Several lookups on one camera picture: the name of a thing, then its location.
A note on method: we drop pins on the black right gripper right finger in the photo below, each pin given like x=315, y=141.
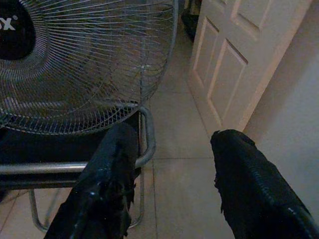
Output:
x=249, y=194

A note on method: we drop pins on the white panel door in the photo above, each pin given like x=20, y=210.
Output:
x=231, y=74

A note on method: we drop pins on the metal floor fan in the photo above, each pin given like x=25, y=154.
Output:
x=87, y=62

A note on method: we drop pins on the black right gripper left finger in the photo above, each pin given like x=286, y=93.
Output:
x=99, y=186

